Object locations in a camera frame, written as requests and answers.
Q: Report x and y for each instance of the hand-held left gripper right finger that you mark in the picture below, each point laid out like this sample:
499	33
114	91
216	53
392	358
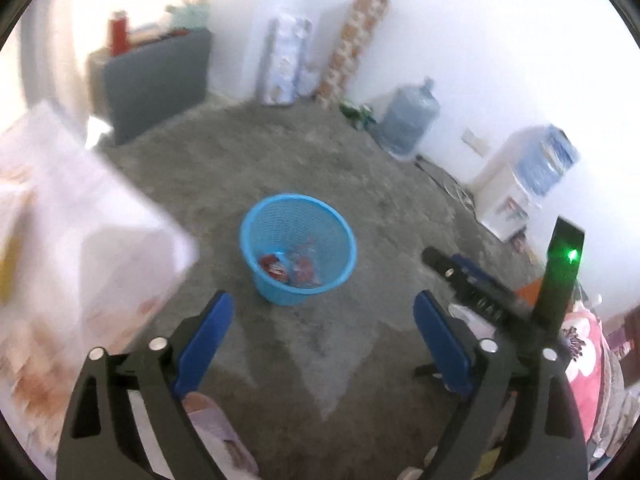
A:
440	340

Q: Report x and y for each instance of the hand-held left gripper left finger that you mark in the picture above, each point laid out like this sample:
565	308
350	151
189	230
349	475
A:
210	330

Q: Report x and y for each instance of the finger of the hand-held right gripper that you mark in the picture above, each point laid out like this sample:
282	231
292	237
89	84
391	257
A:
480	277
452	275

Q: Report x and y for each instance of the blue plastic mesh basket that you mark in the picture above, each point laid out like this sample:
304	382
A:
300	215

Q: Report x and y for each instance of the orange board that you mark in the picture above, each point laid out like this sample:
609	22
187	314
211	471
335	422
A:
530	292

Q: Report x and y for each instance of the white water dispenser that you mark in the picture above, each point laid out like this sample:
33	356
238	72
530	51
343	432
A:
500	195

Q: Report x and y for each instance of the red snack wrapper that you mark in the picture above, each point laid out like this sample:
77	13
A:
305	270
274	266

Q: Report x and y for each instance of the pink floral blanket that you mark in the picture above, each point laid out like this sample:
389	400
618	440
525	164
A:
592	370

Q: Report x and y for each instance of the purple slipper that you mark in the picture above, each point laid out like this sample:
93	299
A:
220	435

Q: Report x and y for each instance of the blue dispenser water jug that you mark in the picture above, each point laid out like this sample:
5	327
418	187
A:
547	160

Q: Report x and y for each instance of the empty clear water jug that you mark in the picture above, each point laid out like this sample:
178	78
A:
407	120

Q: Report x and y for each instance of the floral tablecloth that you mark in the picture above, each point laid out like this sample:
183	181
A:
75	220

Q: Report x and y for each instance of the green drink can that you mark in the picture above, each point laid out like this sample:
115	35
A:
349	109

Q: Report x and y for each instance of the white plastic bag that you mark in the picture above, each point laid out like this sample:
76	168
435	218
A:
309	80

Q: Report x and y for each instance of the orange patterned mat roll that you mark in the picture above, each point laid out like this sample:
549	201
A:
352	45

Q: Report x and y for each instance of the grey cabinet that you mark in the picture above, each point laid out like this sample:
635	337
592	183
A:
155	85

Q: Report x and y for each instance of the white blue tissue pack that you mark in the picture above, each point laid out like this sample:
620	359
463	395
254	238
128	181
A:
284	60

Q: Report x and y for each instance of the red thermos bottle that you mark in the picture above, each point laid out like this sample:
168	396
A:
119	35

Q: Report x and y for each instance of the teal utensil holder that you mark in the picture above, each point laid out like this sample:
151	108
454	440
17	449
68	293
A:
190	17

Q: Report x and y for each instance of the white wall socket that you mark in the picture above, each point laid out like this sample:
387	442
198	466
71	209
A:
474	141

